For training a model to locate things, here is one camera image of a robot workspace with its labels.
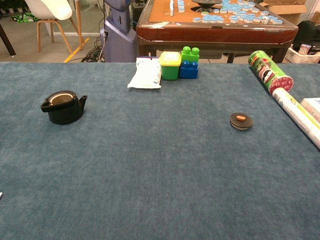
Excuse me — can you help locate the green bag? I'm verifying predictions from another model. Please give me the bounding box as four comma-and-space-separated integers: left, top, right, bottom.
11, 12, 40, 24

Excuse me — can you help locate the blue mobile robot base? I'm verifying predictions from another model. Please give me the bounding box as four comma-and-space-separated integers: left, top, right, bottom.
99, 0, 138, 63

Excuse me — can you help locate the blue felt table mat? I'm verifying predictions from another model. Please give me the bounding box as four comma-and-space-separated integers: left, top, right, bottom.
0, 61, 320, 240

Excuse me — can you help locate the black bag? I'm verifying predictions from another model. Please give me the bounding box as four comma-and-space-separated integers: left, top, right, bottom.
292, 20, 320, 53

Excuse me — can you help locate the light wooden pole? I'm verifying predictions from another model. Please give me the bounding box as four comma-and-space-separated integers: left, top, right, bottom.
74, 0, 85, 52

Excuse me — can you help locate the black floor cable bundle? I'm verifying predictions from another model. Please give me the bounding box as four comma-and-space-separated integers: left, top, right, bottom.
81, 44, 106, 63

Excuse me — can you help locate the white plastic snack bag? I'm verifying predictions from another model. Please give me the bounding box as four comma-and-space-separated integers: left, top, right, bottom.
127, 56, 163, 90

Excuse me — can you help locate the dark furniture leg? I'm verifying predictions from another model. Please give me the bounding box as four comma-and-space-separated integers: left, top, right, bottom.
0, 23, 17, 56

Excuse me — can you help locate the black mahjong table centre dial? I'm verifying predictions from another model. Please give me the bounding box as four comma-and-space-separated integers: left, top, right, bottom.
191, 0, 223, 13

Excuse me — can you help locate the blue toy building brick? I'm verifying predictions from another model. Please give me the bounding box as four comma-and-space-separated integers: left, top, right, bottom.
178, 60, 199, 80

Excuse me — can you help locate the green chips can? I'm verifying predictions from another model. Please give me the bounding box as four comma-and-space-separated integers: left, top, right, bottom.
247, 49, 295, 95

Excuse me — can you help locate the black lid with orange knob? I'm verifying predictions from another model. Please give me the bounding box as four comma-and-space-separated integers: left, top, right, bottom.
229, 112, 254, 131

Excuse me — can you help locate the black cast iron teapot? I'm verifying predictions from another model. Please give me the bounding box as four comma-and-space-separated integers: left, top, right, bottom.
40, 90, 89, 125

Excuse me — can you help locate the white rolled paper tube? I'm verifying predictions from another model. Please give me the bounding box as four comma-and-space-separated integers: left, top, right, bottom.
271, 87, 320, 150

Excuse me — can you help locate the brown cardboard box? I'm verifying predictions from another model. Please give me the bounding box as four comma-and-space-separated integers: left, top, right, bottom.
259, 0, 315, 26

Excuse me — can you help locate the white storage basket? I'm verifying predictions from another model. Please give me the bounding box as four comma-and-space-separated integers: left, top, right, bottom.
284, 44, 320, 64

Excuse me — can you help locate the brown mahjong table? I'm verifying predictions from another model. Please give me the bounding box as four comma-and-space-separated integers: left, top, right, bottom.
136, 0, 300, 64

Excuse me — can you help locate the green toy building brick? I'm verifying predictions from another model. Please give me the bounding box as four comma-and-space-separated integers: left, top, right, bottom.
181, 45, 201, 63

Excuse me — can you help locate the green yellow-lidded container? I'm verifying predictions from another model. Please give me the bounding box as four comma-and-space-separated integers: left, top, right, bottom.
159, 51, 182, 81

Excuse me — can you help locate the white chair with wooden legs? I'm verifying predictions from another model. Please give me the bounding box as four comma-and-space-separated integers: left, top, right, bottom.
24, 0, 86, 55

